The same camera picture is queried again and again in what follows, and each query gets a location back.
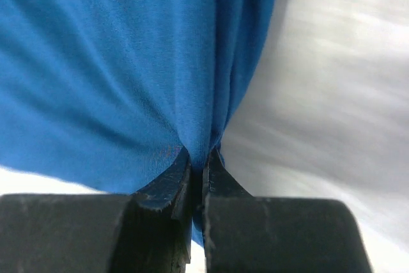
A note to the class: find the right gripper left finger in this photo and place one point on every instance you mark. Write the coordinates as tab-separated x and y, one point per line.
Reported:
147	231

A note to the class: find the blue printed t-shirt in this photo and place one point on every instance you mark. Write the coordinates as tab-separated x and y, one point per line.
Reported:
105	93

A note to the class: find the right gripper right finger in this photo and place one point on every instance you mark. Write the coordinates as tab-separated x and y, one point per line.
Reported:
245	233

